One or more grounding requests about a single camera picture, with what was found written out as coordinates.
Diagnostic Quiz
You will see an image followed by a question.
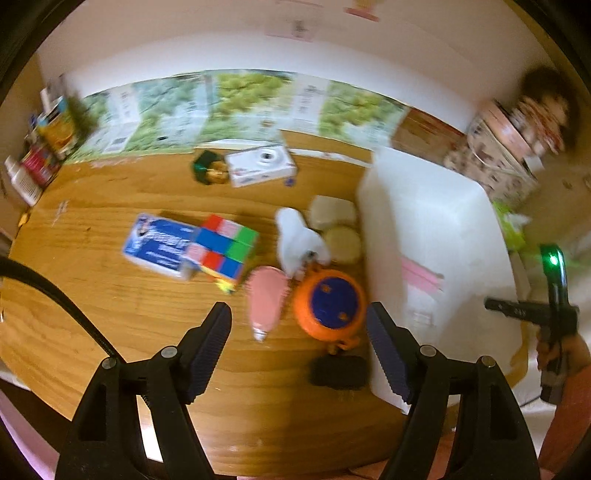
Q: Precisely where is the grape printed cardboard sheet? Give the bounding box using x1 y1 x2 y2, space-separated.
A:
62 69 409 164

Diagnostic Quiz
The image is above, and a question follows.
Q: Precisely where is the yellow packet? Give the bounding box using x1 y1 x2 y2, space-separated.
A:
39 108 77 153

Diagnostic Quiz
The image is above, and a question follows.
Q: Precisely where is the multicoloured puzzle cube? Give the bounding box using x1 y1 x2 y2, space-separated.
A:
185 215 259 284

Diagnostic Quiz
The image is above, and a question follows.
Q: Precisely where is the letter printed fabric bag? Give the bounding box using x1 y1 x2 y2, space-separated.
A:
443 99 568 204

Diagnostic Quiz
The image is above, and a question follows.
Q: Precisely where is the translucent plastic box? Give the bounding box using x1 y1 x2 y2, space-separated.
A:
276 208 332 280

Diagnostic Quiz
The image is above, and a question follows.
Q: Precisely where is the pink fleece cloth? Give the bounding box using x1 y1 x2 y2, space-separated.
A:
0 369 70 480

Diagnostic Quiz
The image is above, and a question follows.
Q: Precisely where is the pink box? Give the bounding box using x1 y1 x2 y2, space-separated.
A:
21 143 61 188

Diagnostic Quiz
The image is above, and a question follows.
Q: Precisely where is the round beige case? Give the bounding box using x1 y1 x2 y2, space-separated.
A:
322 225 362 264

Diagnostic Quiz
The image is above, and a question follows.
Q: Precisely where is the dark fuzzy thing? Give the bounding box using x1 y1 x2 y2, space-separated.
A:
519 65 583 153

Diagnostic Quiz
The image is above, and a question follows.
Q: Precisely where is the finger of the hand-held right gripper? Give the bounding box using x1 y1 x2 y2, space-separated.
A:
484 298 550 320

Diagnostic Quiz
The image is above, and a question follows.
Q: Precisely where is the white bottle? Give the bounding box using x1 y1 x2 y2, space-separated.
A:
4 157 40 206

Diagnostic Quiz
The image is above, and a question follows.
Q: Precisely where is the black plug adapter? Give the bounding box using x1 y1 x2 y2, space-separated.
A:
308 353 370 391

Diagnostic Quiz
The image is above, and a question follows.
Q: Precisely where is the white plastic storage bin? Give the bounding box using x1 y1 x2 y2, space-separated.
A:
355 147 525 414

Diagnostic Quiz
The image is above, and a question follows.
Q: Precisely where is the orange round toy blue centre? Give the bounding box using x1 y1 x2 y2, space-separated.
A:
292 263 368 354

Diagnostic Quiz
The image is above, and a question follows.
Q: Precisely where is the person's right forearm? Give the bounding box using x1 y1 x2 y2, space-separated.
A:
538 369 591 472

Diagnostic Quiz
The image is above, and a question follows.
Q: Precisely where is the green tissue pack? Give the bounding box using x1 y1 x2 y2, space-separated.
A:
492 200 532 252

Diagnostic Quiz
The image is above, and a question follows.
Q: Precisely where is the white toy camera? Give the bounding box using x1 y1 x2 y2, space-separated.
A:
225 145 297 188

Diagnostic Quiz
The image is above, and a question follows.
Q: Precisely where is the green yellow toy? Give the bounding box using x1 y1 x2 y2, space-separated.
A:
192 150 230 186

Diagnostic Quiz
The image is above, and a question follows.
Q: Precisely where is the beige polyhedron block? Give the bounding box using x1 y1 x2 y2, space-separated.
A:
308 195 358 232

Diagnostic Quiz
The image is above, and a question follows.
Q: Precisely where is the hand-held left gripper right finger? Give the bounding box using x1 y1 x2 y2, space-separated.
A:
366 301 541 480

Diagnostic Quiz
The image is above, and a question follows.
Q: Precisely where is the pink tube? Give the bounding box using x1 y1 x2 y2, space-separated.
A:
247 265 291 342

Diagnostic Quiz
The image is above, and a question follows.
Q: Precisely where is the person's right hand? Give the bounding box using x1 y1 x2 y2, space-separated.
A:
536 330 591 384

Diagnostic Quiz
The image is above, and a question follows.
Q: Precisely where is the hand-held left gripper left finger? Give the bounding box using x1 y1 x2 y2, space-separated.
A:
55 302 233 480

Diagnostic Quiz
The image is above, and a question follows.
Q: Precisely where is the black cable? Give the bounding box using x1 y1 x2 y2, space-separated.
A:
0 257 118 360

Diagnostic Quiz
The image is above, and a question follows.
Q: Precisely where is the brown cardboard box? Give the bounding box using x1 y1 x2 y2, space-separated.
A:
392 108 467 162

